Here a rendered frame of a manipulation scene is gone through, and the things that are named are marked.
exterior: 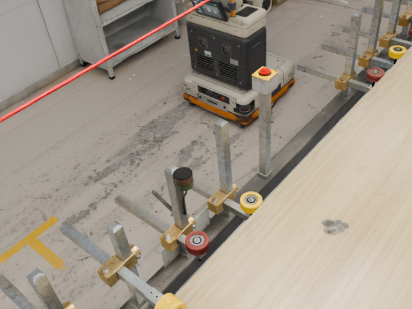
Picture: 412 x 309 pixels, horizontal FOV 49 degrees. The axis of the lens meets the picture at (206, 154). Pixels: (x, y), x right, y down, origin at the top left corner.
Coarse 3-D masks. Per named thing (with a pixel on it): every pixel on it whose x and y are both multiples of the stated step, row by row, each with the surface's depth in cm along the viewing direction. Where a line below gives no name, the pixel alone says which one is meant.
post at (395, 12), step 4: (396, 0) 243; (400, 0) 243; (392, 4) 246; (396, 4) 244; (400, 4) 246; (392, 8) 247; (396, 8) 246; (392, 12) 248; (396, 12) 247; (392, 16) 249; (396, 16) 248; (392, 20) 251; (396, 20) 251; (388, 24) 253; (392, 24) 252; (396, 24) 253; (388, 28) 255; (392, 28) 253; (388, 32) 256; (392, 32) 255; (384, 48) 263; (388, 48) 262
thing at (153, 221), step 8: (120, 200) 173; (128, 200) 173; (128, 208) 171; (136, 208) 170; (136, 216) 170; (144, 216) 166; (152, 216) 166; (152, 224) 164; (160, 224) 163; (168, 224) 162; (160, 232) 164; (184, 240) 157; (200, 256) 153
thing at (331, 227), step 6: (324, 222) 151; (330, 222) 150; (336, 222) 151; (342, 222) 151; (324, 228) 150; (330, 228) 148; (336, 228) 149; (342, 228) 148; (348, 228) 149; (336, 234) 148
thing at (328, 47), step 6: (324, 42) 256; (324, 48) 255; (330, 48) 253; (336, 48) 250; (342, 48) 250; (342, 54) 250; (360, 54) 244; (372, 60) 240; (378, 60) 238; (384, 60) 237; (384, 66) 237; (390, 66) 235
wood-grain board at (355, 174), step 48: (384, 96) 201; (336, 144) 181; (384, 144) 178; (288, 192) 164; (336, 192) 162; (384, 192) 160; (240, 240) 150; (288, 240) 148; (336, 240) 146; (384, 240) 145; (192, 288) 138; (240, 288) 136; (288, 288) 135; (336, 288) 134; (384, 288) 132
